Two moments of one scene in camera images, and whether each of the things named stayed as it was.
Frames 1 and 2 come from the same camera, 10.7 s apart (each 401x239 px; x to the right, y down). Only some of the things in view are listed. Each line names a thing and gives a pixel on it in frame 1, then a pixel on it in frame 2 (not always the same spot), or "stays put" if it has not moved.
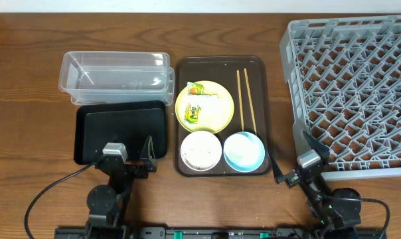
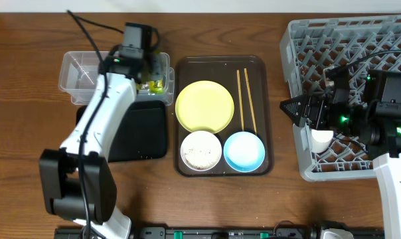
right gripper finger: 277,174 to 297,108
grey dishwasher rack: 350,89 stays put
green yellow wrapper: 191,114 to 156,87
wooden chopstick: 240,99 stays put
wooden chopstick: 251,101 stays put
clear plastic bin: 117,78 stays put
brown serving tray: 222,70 stays put
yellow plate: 204,105 stays put
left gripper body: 131,169 to 155,68
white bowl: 201,151 stays put
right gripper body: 293,180 to 330,116
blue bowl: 243,152 stays put
